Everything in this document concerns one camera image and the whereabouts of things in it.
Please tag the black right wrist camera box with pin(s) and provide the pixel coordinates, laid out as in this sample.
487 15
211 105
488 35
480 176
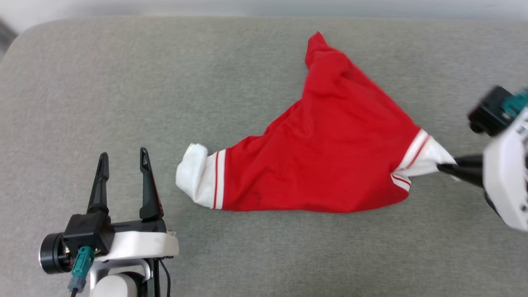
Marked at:
491 113

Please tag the red basketball jersey white sleeves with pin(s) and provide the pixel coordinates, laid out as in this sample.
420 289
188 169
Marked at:
330 156

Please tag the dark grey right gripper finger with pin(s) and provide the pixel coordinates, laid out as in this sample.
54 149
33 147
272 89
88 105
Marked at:
468 175
470 161

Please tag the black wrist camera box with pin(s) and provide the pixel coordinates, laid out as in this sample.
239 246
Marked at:
491 113
88 231

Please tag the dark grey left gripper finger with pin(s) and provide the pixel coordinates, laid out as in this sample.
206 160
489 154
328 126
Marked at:
100 189
148 194

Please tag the grey fabric sofa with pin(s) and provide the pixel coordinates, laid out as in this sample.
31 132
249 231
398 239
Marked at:
123 103

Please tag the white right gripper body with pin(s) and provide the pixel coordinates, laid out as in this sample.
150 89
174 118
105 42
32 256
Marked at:
509 173

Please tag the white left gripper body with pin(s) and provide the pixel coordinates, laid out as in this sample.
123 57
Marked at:
140 245

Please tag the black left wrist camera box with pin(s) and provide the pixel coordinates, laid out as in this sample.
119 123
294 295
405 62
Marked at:
88 231

